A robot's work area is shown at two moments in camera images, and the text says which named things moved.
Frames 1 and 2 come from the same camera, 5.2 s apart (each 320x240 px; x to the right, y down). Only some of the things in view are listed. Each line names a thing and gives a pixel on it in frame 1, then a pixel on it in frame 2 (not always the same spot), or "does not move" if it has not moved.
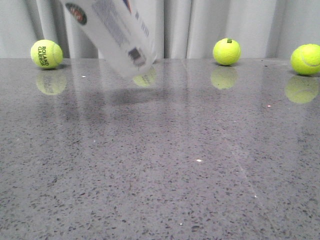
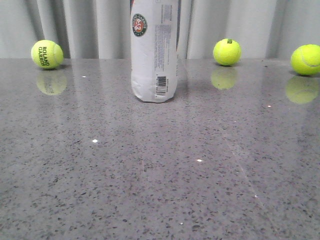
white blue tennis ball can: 123,33 → 154,29
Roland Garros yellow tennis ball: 46,54 does not move
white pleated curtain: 183,28 does not move
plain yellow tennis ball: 305,59 does not move
